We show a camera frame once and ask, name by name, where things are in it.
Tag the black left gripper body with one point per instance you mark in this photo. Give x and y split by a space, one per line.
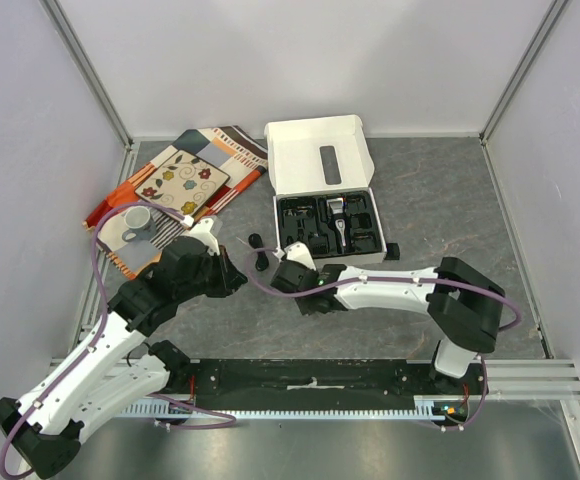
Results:
209 280

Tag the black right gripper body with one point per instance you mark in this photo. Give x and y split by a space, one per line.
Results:
284 275

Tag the silver black hair clipper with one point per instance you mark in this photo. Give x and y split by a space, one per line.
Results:
339 221

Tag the black clipper guard comb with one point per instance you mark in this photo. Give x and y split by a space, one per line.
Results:
393 252

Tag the white cardboard clipper box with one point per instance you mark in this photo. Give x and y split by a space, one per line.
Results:
320 170

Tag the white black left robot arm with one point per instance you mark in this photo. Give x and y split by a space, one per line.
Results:
48 425

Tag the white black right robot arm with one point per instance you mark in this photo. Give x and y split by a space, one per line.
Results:
465 304

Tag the black guard comb in tray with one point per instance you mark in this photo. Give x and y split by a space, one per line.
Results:
319 245

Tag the black plastic tray insert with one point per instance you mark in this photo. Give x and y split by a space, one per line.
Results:
299 217

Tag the grey ceramic mug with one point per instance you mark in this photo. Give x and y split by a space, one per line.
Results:
139 224

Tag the floral square plate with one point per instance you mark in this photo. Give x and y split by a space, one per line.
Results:
184 183

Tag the colourful patchwork cloth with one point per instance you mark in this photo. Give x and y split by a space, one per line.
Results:
228 148

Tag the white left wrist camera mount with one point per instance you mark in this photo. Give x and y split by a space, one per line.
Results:
206 231

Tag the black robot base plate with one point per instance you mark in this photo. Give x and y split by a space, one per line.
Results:
314 385

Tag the white slotted cable duct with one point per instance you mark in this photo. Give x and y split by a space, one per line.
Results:
150 408

